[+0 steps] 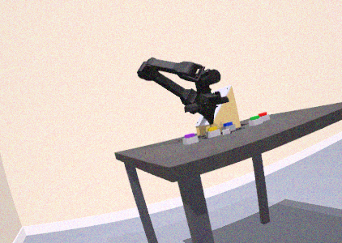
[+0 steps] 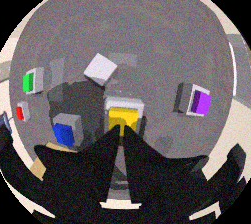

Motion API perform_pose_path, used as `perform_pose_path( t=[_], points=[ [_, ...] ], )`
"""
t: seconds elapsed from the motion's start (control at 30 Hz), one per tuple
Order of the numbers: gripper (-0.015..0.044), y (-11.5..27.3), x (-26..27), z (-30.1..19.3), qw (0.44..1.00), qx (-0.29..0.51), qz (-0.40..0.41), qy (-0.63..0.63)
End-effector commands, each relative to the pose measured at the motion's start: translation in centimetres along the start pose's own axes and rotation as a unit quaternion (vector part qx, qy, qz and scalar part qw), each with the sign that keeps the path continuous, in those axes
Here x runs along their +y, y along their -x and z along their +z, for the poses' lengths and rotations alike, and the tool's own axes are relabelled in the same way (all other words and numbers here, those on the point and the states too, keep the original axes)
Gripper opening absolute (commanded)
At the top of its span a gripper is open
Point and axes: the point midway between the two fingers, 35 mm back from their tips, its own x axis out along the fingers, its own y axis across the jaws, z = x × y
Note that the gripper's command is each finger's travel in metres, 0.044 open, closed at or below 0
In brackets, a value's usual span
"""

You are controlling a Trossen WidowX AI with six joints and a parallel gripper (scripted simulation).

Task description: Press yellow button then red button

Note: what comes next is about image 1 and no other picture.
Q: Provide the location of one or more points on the white block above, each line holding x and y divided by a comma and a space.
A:
227, 131

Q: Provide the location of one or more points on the yellow button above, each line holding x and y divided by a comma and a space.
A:
212, 132

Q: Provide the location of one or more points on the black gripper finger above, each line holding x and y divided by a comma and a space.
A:
211, 112
206, 114

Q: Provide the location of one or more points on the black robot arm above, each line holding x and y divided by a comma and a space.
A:
149, 71

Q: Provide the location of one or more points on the blue button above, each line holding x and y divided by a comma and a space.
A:
228, 125

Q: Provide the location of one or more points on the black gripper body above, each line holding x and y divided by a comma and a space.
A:
192, 107

